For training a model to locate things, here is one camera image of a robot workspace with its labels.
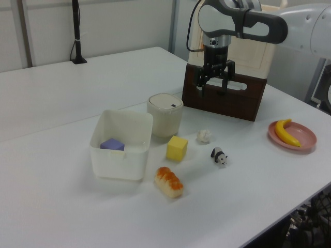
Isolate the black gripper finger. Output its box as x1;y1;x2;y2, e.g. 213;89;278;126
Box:
220;59;236;96
195;65;211;98

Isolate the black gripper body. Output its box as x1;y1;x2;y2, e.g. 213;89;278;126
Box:
203;45;230;79

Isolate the toy bread loaf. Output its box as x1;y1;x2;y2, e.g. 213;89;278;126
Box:
154;166;184;199

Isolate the white plastic basket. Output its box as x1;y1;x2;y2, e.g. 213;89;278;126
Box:
89;109;154;181

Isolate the cream wooden cabinet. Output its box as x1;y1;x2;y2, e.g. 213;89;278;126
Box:
187;0;288;80

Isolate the dark brown wooden box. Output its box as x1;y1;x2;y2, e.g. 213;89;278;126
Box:
181;63;267;122

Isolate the beige lidded trash can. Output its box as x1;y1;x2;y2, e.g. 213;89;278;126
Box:
146;93;184;137

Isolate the crumpled white paper ball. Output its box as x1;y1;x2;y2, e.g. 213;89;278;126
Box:
197;129;213;143

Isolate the yellow foam block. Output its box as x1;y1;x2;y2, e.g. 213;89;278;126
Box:
166;135;189;162

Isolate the toy panda figure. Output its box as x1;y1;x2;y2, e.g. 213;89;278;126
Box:
209;146;229;166

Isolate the yellow toy banana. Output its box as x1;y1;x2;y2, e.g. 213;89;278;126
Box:
274;118;302;148

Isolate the grey framed equipment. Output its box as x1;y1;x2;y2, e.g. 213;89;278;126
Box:
305;57;331;116

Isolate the pink plate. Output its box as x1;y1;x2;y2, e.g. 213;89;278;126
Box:
267;120;318;155

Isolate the purple foam block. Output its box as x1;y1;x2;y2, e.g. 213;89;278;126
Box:
100;137;126;152

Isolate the black pole stand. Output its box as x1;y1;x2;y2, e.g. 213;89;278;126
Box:
70;0;88;65

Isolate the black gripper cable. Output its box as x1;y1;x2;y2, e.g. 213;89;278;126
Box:
185;0;207;53

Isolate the black wire rack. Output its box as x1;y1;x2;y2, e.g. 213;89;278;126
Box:
284;188;331;248

